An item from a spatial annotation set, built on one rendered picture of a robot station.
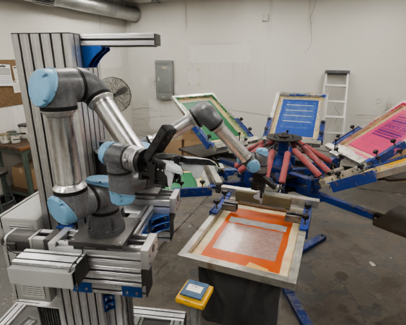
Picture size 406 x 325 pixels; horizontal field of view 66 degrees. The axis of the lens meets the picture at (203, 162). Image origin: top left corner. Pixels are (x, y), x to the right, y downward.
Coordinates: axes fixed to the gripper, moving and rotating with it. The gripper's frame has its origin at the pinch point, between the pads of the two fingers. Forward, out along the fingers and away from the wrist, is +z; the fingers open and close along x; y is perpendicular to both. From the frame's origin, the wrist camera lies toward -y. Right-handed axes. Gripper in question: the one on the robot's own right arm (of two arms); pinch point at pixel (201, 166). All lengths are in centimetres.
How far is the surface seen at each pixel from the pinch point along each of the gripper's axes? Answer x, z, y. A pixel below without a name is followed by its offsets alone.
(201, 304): -37, -18, 68
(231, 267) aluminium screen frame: -60, -17, 61
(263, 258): -80, -9, 62
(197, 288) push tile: -42, -23, 66
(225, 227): -97, -41, 60
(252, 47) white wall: -483, -215, -112
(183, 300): -35, -25, 69
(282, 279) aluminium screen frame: -65, 7, 60
